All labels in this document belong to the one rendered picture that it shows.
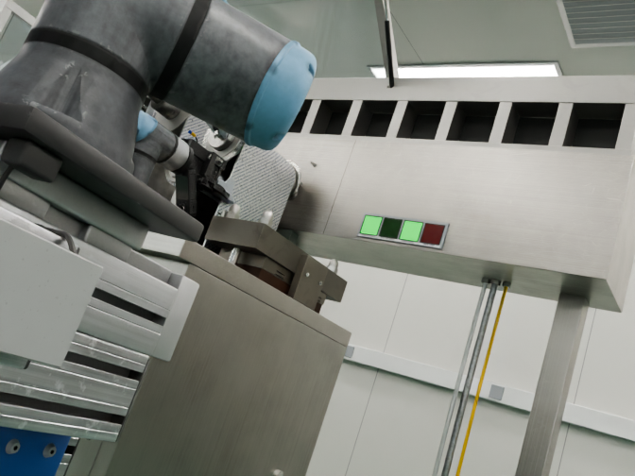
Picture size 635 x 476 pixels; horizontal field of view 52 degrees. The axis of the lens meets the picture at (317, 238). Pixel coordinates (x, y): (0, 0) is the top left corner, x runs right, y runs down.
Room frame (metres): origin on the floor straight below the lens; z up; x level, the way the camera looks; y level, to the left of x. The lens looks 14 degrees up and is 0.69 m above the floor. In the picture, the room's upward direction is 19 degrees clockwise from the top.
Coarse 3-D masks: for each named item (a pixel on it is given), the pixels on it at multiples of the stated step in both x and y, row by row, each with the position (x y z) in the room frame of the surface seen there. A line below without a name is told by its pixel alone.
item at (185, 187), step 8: (192, 168) 1.44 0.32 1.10; (176, 176) 1.46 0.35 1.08; (184, 176) 1.44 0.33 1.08; (192, 176) 1.44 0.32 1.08; (176, 184) 1.47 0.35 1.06; (184, 184) 1.45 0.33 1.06; (192, 184) 1.45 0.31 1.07; (176, 192) 1.47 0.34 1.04; (184, 192) 1.46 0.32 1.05; (192, 192) 1.46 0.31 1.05; (176, 200) 1.48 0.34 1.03; (184, 200) 1.46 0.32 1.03; (192, 200) 1.46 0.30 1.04; (184, 208) 1.47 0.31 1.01; (192, 208) 1.47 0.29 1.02; (192, 216) 1.49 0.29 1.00
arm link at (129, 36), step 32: (64, 0) 0.53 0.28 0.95; (96, 0) 0.53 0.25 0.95; (128, 0) 0.53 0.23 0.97; (160, 0) 0.54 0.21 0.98; (192, 0) 0.55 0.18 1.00; (96, 32) 0.53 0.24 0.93; (128, 32) 0.54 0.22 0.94; (160, 32) 0.55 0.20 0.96; (192, 32) 0.56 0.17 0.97; (160, 64) 0.57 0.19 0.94; (160, 96) 0.61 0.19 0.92
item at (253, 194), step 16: (240, 160) 1.57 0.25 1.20; (240, 176) 1.59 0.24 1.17; (256, 176) 1.63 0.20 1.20; (240, 192) 1.61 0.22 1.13; (256, 192) 1.65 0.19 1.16; (272, 192) 1.70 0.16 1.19; (224, 208) 1.58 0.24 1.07; (240, 208) 1.62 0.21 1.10; (256, 208) 1.67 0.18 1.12; (272, 208) 1.72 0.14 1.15; (272, 224) 1.74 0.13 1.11
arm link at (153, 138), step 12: (144, 120) 1.29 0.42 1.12; (156, 120) 1.32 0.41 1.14; (144, 132) 1.30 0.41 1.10; (156, 132) 1.32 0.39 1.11; (168, 132) 1.35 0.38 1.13; (144, 144) 1.31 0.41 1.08; (156, 144) 1.33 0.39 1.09; (168, 144) 1.35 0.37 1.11; (156, 156) 1.34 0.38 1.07; (168, 156) 1.37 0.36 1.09
